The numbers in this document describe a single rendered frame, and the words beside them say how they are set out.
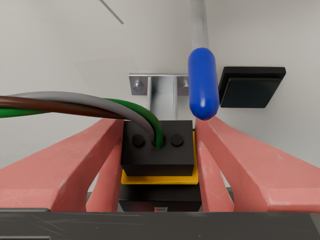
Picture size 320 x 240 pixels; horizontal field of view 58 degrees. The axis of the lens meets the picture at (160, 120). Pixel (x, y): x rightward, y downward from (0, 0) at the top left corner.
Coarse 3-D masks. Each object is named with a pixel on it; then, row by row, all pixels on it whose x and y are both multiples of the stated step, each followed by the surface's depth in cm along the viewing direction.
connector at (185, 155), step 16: (128, 128) 13; (176, 128) 12; (192, 128) 12; (128, 144) 12; (144, 144) 12; (176, 144) 12; (192, 144) 12; (128, 160) 12; (144, 160) 12; (160, 160) 12; (176, 160) 12; (192, 160) 12
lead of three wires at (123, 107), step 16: (0, 96) 7; (16, 96) 8; (32, 96) 8; (48, 96) 8; (64, 96) 8; (80, 96) 8; (0, 112) 7; (16, 112) 8; (32, 112) 8; (48, 112) 8; (64, 112) 8; (80, 112) 8; (96, 112) 8; (112, 112) 9; (128, 112) 9; (144, 112) 10; (144, 128) 10; (160, 128) 11; (160, 144) 12
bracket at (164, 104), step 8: (136, 80) 20; (144, 80) 20; (152, 80) 20; (160, 80) 20; (168, 80) 20; (176, 80) 20; (184, 80) 20; (136, 88) 20; (144, 88) 21; (152, 88) 21; (160, 88) 21; (168, 88) 21; (176, 88) 19; (184, 88) 20; (152, 96) 21; (160, 96) 21; (168, 96) 21; (176, 96) 19; (152, 104) 21; (160, 104) 21; (168, 104) 21; (176, 104) 19; (152, 112) 20; (160, 112) 20; (168, 112) 20; (176, 112) 18
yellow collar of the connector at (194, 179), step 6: (192, 174) 13; (126, 180) 13; (132, 180) 13; (138, 180) 13; (144, 180) 13; (150, 180) 13; (156, 180) 13; (162, 180) 13; (168, 180) 13; (174, 180) 13; (180, 180) 13; (186, 180) 13; (192, 180) 13; (198, 180) 13
